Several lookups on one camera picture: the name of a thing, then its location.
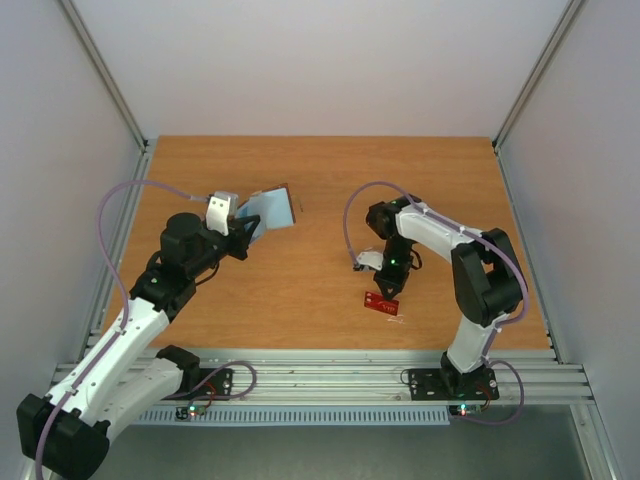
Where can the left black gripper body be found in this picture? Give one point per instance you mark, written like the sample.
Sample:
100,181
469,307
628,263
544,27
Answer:
239,232

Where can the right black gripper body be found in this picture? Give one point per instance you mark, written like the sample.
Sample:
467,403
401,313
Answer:
391,278

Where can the red VIP card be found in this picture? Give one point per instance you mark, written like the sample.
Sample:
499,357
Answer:
375,301

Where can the brown leather card holder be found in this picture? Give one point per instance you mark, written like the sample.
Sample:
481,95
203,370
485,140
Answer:
274,206

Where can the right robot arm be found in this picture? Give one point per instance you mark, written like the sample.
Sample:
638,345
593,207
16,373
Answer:
488,286

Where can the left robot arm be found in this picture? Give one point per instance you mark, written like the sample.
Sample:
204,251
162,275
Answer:
70,429

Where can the right circuit board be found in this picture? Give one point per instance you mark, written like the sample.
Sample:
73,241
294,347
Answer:
465,410

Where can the circuit board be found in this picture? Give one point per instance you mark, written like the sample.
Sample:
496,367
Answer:
190,412
465,410

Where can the left circuit board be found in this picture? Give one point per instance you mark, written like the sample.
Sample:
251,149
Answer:
190,412

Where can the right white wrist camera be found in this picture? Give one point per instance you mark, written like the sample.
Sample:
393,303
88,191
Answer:
369,260

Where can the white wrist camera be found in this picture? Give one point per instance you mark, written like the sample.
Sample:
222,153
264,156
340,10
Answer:
222,205
369,260

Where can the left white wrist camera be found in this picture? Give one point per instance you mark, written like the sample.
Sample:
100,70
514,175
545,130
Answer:
222,205

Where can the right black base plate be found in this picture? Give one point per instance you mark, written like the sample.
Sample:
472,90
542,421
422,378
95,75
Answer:
437,384

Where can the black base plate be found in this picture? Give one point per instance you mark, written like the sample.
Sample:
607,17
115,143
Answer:
437,384
203,383

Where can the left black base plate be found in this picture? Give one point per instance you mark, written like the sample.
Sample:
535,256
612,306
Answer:
203,383

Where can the grey slotted cable duct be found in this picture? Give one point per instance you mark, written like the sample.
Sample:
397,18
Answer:
273,416

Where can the left aluminium corner post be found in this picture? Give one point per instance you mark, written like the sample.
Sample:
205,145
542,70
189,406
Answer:
91,49

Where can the aluminium corner post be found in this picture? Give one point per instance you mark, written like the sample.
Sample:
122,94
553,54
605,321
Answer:
553,44
91,49

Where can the right aluminium corner post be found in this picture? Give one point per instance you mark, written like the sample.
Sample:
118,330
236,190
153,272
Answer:
553,44

